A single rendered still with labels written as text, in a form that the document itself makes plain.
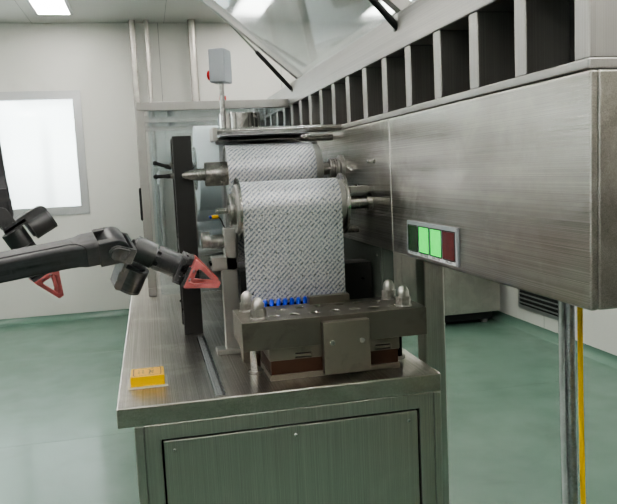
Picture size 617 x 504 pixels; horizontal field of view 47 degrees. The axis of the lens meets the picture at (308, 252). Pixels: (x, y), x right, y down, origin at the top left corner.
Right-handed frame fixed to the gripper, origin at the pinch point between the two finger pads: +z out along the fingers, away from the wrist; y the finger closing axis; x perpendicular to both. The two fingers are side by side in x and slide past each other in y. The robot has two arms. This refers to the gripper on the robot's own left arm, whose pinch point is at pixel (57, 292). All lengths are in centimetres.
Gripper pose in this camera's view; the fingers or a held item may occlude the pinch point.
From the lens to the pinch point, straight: 197.7
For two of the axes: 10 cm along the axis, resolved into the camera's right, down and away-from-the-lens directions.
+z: 4.7, 8.2, 3.3
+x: -7.4, 5.7, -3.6
